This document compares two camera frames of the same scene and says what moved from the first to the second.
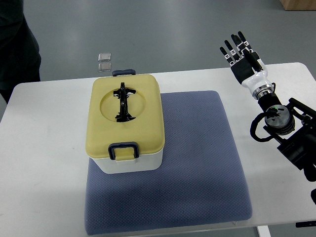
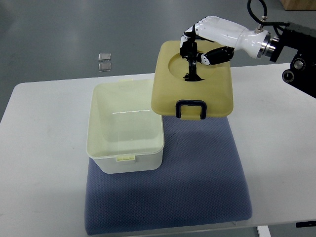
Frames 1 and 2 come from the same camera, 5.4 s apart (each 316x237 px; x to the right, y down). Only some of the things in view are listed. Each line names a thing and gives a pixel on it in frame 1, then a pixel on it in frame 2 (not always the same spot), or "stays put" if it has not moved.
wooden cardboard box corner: (298, 5) stays put
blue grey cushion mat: (201, 182) stays put
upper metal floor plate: (104, 57) stays put
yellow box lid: (125, 109) to (169, 86)
